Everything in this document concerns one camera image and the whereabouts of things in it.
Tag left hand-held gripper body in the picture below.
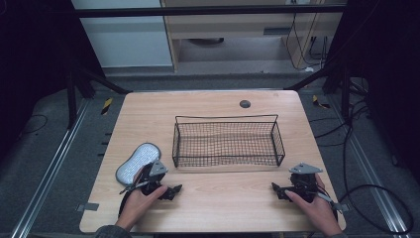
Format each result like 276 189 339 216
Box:
134 160 169 196

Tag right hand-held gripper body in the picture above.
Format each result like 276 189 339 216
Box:
288 162 324 203

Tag grey eye mask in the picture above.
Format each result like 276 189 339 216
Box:
115 142 162 186

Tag black wire mesh basket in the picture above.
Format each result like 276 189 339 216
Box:
171 113 286 169

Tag person's left hand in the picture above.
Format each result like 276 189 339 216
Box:
115 183 169 231

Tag person's right hand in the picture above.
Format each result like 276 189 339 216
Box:
283 173 343 237

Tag grey tape patch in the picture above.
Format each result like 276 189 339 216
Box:
75 201 100 213

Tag yellow black tape strip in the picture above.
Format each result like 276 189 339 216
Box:
311 94 332 110
100 96 114 116

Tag black metal stand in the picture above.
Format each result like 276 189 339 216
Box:
63 58 134 131
282 58 371 124

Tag white cabinet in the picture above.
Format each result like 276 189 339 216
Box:
70 0 174 69

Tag dark curtain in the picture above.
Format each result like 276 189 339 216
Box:
0 0 106 167
325 0 420 186

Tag light wooden desk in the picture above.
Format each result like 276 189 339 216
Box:
159 0 349 72

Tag black horizontal bar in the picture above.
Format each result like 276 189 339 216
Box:
73 4 349 19

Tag right hand-held gripper cable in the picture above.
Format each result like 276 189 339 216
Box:
316 190 351 222

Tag aluminium floor rail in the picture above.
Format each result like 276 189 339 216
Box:
326 94 411 238
9 98 91 238

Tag looped black floor cable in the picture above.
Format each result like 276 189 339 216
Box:
338 98 415 236

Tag thin black floor cable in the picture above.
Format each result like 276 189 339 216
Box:
19 113 50 136

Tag black cables under desk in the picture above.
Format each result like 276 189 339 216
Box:
284 12 332 72

